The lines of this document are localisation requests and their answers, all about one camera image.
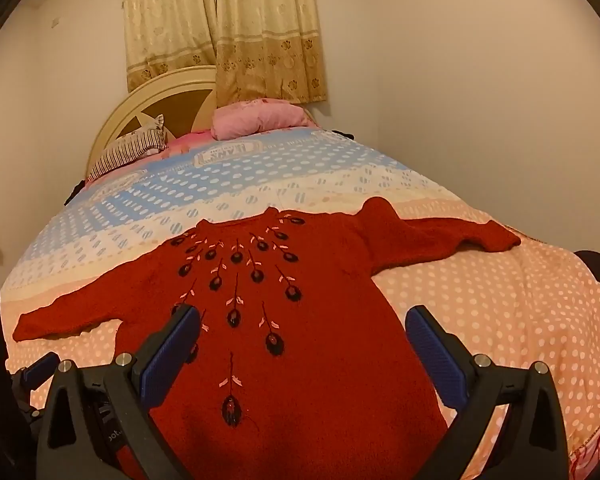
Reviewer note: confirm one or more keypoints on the black item beside pillow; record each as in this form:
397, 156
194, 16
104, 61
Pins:
75, 191

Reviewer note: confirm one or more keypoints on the beige floral curtain panel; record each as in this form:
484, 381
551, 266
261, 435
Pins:
270, 35
167, 20

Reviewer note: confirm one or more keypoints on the striped pillow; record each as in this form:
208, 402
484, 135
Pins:
125, 147

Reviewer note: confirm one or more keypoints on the pink bed sheet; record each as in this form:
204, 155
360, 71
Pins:
190, 141

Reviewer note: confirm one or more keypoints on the cream round wooden headboard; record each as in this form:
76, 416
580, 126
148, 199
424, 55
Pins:
130, 105

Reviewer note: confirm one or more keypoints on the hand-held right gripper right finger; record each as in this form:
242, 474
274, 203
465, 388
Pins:
432, 347

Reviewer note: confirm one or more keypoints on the red embroidered knit sweater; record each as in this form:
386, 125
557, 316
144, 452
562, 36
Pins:
305, 360

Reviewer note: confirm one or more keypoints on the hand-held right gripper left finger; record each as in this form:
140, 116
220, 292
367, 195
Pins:
177, 340

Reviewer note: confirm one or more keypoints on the black item on nightstand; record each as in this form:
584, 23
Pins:
347, 134

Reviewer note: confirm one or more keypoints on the pink pillow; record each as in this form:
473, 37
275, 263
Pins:
260, 117

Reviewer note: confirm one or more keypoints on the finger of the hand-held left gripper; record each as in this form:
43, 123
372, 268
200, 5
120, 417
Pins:
36, 371

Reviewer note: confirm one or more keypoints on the polka dot pastel blanket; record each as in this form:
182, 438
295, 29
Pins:
480, 300

